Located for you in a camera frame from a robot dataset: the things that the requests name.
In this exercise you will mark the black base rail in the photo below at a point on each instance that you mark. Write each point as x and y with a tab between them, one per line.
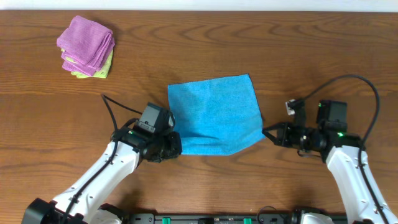
269	215

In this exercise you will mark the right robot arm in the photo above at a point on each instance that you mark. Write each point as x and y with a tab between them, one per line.
342	153

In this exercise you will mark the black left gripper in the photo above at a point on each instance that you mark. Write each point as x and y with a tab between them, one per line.
173	144

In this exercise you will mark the folded green cloth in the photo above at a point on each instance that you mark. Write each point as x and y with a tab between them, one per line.
102	71

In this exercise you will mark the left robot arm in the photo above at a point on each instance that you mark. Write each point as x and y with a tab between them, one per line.
83	201

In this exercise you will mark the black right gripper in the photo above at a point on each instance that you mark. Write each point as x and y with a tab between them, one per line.
282	139

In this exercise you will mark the blue cloth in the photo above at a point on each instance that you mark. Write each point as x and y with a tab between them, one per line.
216	117

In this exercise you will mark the folded purple cloth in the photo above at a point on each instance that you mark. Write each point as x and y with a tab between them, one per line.
87	46

